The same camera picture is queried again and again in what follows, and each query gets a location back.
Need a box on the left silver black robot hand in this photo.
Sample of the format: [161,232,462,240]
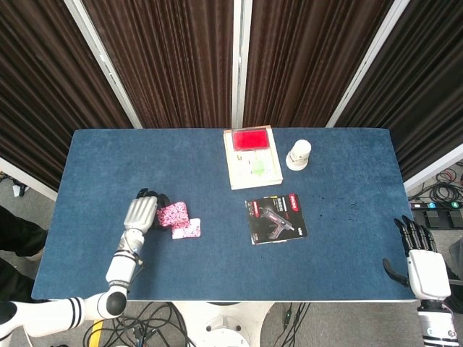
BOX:
[124,187,173,233]

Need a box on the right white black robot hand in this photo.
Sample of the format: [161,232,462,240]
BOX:
[383,215,452,301]

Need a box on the white cylindrical container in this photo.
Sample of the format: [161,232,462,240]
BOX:
[285,140,313,172]

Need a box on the blue table cloth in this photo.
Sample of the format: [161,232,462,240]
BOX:
[31,128,417,303]

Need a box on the flat white cardboard box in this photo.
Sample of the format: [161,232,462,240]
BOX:
[223,124,284,192]

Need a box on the person in dark trousers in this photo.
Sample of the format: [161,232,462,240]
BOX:
[0,205,50,303]

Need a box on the clear case with red insert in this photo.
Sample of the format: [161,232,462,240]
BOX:
[231,129,272,152]

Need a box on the black glue gun package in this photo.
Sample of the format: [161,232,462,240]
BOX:
[245,193,309,246]

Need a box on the brown pleated curtain panel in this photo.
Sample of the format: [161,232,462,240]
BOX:
[242,0,395,128]
[0,0,135,192]
[336,0,463,181]
[82,0,236,129]

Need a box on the coiled black cable bundle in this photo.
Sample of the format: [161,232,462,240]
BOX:
[408,162,463,203]

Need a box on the white partition frame post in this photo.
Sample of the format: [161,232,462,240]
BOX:
[325,0,412,128]
[231,0,253,128]
[403,142,463,192]
[64,0,143,129]
[0,156,59,202]

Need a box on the black floor cable tangle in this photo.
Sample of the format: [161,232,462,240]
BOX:
[82,301,196,347]

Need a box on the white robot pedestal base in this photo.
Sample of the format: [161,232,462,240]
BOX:
[173,301,276,347]

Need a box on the black cable with inline switch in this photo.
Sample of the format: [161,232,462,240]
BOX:
[276,302,313,347]

